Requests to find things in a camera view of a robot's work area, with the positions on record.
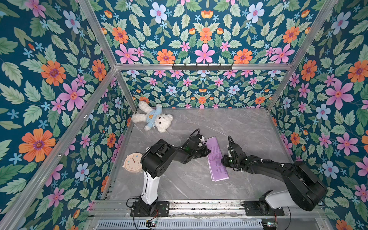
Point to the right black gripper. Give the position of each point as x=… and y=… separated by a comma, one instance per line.
x=231, y=150

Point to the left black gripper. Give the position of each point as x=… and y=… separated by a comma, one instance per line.
x=203, y=148

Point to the purple printed paper sheet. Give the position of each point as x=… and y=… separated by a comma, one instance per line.
x=218, y=172

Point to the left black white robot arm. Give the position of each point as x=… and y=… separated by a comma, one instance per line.
x=157, y=159

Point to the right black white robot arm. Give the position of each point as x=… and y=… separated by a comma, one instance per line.
x=304, y=188

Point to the white teddy bear blue shirt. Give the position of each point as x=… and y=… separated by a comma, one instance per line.
x=153, y=117

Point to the beige round toy clock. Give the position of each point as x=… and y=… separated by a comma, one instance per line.
x=132, y=163

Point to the white ventilation grille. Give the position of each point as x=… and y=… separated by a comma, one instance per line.
x=181, y=224

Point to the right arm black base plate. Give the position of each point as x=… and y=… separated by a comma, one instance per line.
x=258, y=208

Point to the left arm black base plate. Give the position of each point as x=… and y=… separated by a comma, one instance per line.
x=156, y=209

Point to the black hook rail on frame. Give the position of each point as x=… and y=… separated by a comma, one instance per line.
x=201, y=67

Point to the aluminium front mounting rail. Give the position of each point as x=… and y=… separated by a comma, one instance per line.
x=199, y=208

